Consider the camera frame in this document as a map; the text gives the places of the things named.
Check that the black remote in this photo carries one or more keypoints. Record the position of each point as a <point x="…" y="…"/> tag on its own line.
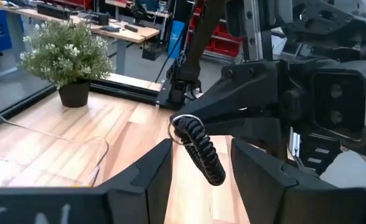
<point x="131" y="28"/>

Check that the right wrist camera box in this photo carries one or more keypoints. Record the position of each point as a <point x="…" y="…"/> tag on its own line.
<point x="338" y="102"/>

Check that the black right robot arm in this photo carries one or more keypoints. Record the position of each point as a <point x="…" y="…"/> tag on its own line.
<point x="201" y="31"/>

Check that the blue storage bin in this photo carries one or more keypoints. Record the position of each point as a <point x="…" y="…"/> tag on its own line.
<point x="1" y="31"/>

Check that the clear plastic bin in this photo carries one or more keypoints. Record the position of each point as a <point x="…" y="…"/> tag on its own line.
<point x="46" y="161"/>

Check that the black plant pot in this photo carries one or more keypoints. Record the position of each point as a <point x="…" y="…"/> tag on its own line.
<point x="74" y="95"/>

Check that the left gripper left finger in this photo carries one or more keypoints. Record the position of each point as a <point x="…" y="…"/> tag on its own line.
<point x="158" y="180"/>

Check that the artificial green flowering plant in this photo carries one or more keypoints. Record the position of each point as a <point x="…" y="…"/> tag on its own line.
<point x="64" y="53"/>

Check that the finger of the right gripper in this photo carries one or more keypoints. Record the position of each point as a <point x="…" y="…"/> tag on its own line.
<point x="248" y="93"/>
<point x="257" y="132"/>

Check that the blue cylindrical bin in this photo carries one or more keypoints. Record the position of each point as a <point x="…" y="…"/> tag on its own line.
<point x="176" y="37"/>

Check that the small black desk device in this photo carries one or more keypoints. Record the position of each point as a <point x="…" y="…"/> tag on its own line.
<point x="103" y="19"/>

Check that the long black device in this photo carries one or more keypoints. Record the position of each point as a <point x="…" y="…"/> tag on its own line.
<point x="53" y="12"/>

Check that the wooden desk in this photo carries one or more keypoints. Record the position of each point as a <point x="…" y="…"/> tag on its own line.
<point x="133" y="32"/>

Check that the silver metal post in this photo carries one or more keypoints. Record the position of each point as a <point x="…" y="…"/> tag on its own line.
<point x="253" y="28"/>

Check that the metal rack red bins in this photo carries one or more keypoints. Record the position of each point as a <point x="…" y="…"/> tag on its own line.
<point x="223" y="46"/>
<point x="77" y="3"/>

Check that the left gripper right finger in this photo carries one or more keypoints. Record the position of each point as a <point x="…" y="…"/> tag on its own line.
<point x="257" y="180"/>

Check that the black table edge rail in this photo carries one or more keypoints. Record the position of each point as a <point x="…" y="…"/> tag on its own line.
<point x="124" y="90"/>

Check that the small black box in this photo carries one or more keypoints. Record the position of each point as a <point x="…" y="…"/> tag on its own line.
<point x="152" y="52"/>

